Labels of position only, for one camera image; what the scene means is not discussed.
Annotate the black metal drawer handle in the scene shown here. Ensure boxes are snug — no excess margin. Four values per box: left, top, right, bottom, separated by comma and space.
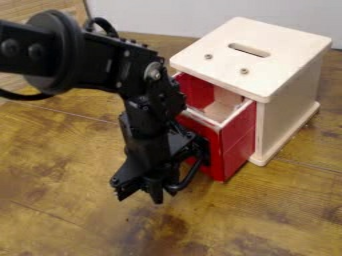
165, 140, 211, 195

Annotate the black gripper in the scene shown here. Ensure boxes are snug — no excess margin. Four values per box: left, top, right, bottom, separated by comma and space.
110, 113, 198, 204

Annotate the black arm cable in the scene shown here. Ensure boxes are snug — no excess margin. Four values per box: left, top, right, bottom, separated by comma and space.
0, 86, 58, 102

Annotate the white wooden box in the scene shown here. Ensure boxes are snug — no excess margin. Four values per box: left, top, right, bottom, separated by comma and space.
170, 17, 332, 166

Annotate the red drawer front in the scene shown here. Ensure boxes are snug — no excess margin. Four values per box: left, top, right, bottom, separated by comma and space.
174, 73, 257, 182

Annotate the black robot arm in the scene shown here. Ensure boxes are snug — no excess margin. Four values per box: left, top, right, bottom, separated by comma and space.
0, 10, 203, 204

